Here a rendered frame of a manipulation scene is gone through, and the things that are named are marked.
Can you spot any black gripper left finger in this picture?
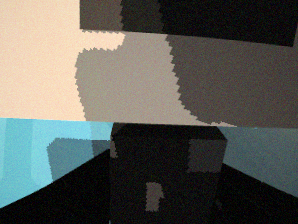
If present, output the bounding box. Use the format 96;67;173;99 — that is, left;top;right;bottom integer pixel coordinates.
0;149;110;224

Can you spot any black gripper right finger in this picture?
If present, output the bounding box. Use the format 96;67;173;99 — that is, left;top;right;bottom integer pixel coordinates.
208;163;298;224

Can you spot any black two-prong plug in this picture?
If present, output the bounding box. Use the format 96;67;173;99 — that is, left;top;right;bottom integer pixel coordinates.
109;123;227;224

